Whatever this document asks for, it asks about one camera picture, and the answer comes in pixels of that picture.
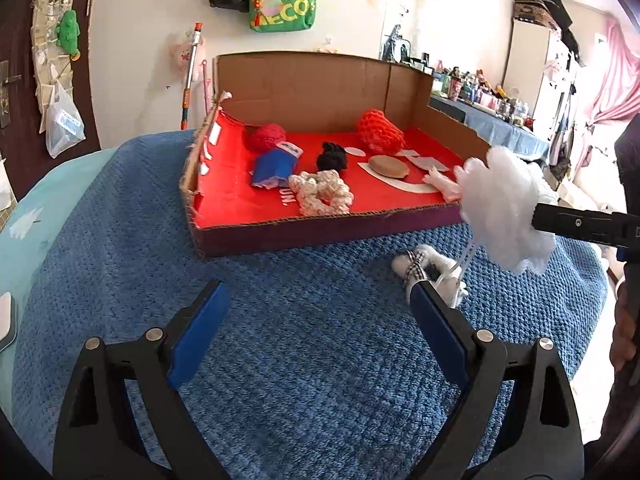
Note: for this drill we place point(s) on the white charger device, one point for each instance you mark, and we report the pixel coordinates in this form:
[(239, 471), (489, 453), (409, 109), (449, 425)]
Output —
[(6, 322)]

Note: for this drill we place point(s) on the orange-red knitted pouch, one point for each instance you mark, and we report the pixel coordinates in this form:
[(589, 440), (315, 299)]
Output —
[(380, 132)]

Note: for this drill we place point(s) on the light blue bed sheet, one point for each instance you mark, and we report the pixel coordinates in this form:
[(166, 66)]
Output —
[(35, 210)]

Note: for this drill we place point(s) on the person's right hand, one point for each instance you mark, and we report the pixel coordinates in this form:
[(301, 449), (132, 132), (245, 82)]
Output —
[(627, 325)]

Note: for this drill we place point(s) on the mop pole with orange grips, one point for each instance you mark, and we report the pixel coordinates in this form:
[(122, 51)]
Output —
[(191, 80)]

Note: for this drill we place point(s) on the dark clothing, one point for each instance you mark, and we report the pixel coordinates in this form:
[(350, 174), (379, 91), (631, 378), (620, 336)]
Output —
[(615, 435)]

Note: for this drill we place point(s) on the pink plush toy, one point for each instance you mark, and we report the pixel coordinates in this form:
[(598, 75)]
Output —
[(180, 54)]

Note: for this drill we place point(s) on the blue knitted blanket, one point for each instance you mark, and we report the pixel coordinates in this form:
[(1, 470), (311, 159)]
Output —
[(275, 320)]

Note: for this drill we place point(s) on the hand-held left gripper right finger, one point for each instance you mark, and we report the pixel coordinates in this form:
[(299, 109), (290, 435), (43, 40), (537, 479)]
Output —
[(440, 330)]

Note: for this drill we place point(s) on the pink soft toy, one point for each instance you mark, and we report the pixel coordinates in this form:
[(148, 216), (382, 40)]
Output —
[(445, 180)]

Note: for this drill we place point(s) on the blue felt cloth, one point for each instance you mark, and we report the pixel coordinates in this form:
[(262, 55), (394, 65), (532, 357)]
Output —
[(275, 167)]

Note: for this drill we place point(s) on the table with blue cloth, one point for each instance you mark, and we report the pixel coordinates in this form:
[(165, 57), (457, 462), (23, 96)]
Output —
[(500, 130)]

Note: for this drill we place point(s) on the dark brown door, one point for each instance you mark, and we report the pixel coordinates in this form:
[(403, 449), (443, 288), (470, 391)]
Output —
[(20, 150)]

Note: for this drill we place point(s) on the pink curtain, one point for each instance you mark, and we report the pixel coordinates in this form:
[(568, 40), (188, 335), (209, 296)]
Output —
[(615, 75)]

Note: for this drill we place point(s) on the white mesh bath loofah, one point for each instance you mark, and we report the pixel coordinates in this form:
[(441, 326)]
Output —
[(505, 210)]

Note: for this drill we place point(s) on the cream crocheted scrunchie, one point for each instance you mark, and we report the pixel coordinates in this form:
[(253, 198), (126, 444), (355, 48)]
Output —
[(305, 187), (337, 195)]

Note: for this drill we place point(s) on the group of bottles and cosmetics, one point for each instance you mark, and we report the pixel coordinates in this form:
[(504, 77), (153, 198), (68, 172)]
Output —
[(475, 92)]

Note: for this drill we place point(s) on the white wardrobe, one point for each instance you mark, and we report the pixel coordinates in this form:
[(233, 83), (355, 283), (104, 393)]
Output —
[(530, 70)]

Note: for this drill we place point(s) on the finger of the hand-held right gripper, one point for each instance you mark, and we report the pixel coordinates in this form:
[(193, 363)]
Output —
[(575, 222)]

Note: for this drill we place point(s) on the pink stick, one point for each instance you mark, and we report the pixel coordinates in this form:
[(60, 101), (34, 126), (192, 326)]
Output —
[(204, 90)]

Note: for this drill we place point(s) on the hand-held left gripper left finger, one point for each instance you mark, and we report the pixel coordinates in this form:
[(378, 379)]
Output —
[(200, 330)]

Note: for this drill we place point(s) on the black scrunchie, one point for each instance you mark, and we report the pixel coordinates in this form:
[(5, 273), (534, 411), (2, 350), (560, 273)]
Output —
[(332, 157)]

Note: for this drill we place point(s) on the green plush toy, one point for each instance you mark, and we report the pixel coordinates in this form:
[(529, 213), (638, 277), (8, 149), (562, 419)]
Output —
[(67, 32)]

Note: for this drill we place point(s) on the tan round sponge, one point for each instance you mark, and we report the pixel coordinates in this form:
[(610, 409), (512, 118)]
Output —
[(389, 166)]

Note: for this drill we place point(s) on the dark clothes pile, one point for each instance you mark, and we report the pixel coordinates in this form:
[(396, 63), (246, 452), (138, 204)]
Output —
[(560, 15)]

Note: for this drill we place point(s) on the hanging wall organizer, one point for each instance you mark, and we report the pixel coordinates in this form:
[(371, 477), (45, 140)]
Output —
[(47, 60)]

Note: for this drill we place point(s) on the red knitted ball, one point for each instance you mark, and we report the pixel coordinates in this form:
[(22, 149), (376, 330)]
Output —
[(265, 137)]

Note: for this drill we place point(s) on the white plush toy plaid ribbon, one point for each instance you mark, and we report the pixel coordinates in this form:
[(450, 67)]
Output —
[(442, 265)]

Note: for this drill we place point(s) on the white plastic bag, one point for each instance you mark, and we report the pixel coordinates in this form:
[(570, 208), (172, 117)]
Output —
[(62, 125)]

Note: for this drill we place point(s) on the cardboard box with red lining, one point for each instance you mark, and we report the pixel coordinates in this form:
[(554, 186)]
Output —
[(325, 85)]

